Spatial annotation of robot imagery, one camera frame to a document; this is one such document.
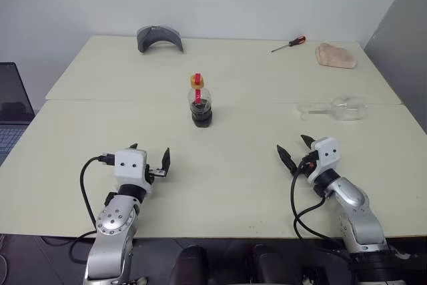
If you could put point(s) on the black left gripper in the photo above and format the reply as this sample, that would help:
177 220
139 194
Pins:
156 173

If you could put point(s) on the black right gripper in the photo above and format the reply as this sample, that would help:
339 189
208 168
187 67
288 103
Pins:
308 162

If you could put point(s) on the small dark soda bottle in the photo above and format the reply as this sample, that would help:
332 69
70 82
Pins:
200 111

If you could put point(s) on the clear wine glass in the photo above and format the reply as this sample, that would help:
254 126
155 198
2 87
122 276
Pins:
348 108

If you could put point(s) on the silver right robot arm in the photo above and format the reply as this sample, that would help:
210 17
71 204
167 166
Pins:
353 198

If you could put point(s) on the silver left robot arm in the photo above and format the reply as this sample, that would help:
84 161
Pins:
113 218

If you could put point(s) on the pink crumpled cloth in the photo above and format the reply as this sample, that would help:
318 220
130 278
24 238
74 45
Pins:
335 55

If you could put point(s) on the dark rounded shape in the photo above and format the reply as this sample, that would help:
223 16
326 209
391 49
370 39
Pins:
191 265
267 265

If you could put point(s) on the grey curved plastic shield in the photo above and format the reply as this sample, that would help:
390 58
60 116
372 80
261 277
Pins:
156 34

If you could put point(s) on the dark grey laptop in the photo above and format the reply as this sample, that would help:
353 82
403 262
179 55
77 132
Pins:
11 98

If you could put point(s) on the grey partition panel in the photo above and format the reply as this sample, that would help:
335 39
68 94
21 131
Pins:
403 31

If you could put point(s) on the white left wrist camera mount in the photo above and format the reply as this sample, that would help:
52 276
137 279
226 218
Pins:
130 171

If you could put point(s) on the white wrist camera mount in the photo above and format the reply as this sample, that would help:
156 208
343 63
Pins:
327 155
130 171

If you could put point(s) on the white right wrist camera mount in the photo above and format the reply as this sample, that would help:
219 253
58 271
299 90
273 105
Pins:
327 155

